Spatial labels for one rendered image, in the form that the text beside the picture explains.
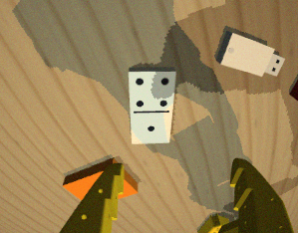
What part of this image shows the white domino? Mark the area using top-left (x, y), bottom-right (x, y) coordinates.
top-left (129, 67), bottom-right (176, 144)

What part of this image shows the white usb stick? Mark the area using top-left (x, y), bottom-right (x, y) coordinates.
top-left (215, 31), bottom-right (285, 77)

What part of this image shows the orange square pad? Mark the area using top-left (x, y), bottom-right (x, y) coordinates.
top-left (63, 158), bottom-right (138, 200)

